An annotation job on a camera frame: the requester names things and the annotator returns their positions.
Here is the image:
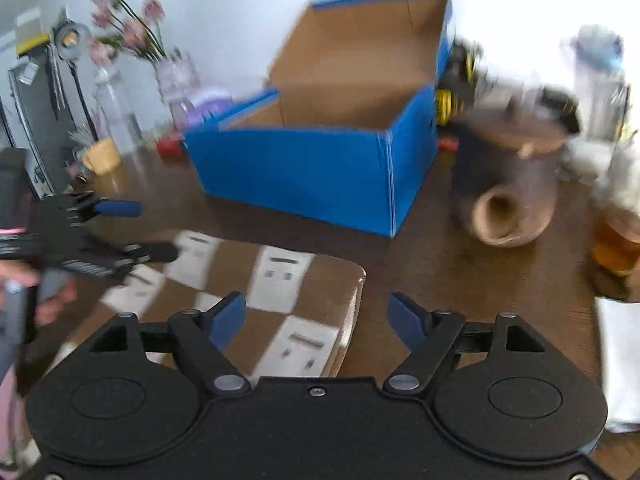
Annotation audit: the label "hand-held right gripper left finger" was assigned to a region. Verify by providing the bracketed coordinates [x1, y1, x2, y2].
[89, 291, 252, 397]

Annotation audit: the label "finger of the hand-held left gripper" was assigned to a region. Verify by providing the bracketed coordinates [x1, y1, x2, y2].
[60, 192, 144, 226]
[85, 241, 180, 276]

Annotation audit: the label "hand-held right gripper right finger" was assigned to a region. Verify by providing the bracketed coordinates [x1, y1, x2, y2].
[382, 291, 548, 396]

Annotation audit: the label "brown white checkered towel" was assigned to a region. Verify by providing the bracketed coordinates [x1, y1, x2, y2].
[50, 230, 367, 378]

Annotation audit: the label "person's left hand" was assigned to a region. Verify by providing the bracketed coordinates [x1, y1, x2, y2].
[0, 260, 79, 326]

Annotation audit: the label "yellow cup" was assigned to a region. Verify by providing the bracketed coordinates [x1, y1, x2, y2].
[80, 137, 122, 177]

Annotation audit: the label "red box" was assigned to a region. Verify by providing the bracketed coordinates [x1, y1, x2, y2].
[156, 135, 188, 157]

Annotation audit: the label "clear glass bottle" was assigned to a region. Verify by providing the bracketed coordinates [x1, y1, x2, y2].
[92, 67, 144, 153]

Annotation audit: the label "patterned glass flower vase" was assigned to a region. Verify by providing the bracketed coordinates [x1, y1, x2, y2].
[155, 52, 201, 126]

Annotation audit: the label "purple packet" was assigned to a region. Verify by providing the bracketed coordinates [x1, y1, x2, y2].
[186, 86, 234, 126]

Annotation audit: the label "blue cardboard box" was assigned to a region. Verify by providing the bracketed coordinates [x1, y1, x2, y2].
[184, 0, 456, 239]

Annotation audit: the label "person's clothing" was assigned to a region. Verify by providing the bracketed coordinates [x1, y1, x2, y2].
[0, 360, 32, 472]

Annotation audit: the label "brown clay vase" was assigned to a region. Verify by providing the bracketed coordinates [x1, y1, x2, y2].
[452, 110, 568, 249]

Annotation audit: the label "round lamp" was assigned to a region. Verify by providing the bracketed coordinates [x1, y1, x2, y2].
[52, 20, 94, 61]

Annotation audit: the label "pink dried flowers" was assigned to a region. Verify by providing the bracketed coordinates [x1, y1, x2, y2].
[87, 0, 168, 68]

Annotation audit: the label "white paper sheet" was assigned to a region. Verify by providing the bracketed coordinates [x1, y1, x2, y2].
[594, 296, 640, 434]

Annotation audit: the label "amber jar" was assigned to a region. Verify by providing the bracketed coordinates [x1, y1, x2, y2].
[590, 210, 640, 279]

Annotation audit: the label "yellow black tool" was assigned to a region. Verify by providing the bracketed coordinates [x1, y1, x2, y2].
[435, 42, 482, 128]

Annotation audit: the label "clear water bottle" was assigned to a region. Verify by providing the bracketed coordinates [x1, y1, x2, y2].
[570, 25, 629, 143]

